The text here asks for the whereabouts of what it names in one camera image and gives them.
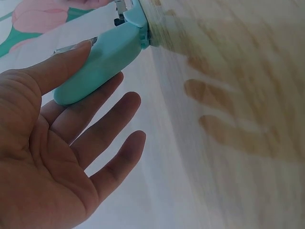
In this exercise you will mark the person's left hand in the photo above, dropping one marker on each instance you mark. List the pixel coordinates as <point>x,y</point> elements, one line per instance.
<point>35,155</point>

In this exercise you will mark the teal plastic stapler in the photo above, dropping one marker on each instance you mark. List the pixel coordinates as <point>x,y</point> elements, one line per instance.
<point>104,59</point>

